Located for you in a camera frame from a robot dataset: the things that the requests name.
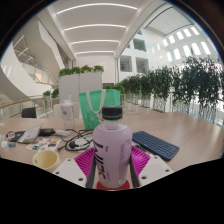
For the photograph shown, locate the green tote bag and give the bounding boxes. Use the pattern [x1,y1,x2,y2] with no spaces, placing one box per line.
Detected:
[78,88,122,131]

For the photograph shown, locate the colourful sticker sheet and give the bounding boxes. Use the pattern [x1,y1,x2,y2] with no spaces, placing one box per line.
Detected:
[25,138,63,153]

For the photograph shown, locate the low green shrub planter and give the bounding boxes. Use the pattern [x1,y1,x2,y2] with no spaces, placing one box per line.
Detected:
[103,83,126,95]

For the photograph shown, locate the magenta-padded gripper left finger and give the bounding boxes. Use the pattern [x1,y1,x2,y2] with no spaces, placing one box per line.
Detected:
[52,147,98,189]

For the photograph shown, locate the small green plants brown planter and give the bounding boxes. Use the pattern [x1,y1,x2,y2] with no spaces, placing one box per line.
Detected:
[42,88,60,100]

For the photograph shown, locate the clear plastic water bottle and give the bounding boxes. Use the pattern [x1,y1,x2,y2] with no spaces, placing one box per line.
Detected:
[60,95,76,131]

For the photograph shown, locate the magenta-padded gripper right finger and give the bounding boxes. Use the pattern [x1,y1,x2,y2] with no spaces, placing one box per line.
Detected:
[129,145,175,188]

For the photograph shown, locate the green plants atop cabinet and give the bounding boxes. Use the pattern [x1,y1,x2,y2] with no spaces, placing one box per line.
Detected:
[58,64,105,78]

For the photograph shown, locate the black chair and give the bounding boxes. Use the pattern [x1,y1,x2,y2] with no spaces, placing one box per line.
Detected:
[21,107,38,119]

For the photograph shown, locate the black cable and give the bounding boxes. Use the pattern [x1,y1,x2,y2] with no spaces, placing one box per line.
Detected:
[58,129,94,153]

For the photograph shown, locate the grey booklet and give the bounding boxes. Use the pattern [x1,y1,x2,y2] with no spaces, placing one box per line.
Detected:
[16,124,44,144]

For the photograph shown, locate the dark blue keyboard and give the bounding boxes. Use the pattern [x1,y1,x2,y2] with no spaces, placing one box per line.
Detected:
[131,130,181,162]

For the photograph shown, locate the row of potted trees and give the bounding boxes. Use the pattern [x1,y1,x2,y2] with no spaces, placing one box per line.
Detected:
[119,55,224,125]

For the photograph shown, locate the dark wallet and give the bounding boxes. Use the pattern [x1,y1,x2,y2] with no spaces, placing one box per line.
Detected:
[39,127,56,137]

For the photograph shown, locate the cream yellow cup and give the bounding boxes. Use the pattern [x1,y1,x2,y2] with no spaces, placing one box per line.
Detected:
[31,149,62,174]

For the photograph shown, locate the purple drink bottle black cap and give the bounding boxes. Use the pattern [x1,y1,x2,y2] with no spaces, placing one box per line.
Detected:
[92,105,134,190]

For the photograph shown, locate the flat round red coaster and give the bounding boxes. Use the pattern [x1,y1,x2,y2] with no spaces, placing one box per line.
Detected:
[95,179,131,192]

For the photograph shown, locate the white cabinet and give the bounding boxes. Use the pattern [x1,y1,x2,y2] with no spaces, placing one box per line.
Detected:
[58,71,104,104]

